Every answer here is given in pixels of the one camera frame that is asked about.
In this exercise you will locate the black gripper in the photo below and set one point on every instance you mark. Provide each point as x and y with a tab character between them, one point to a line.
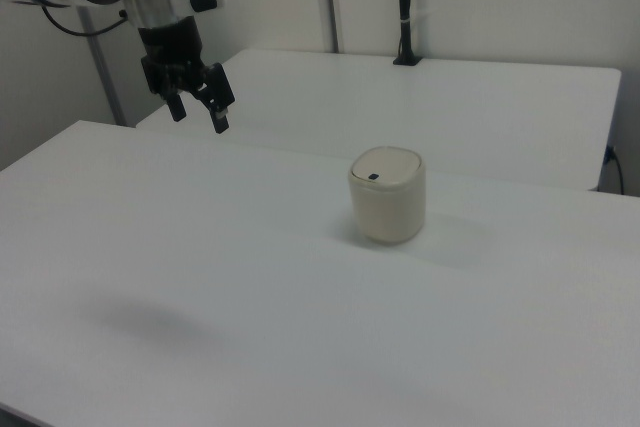
172	52

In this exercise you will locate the cream plastic trash bin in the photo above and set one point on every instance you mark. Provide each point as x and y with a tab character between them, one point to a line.
387	202

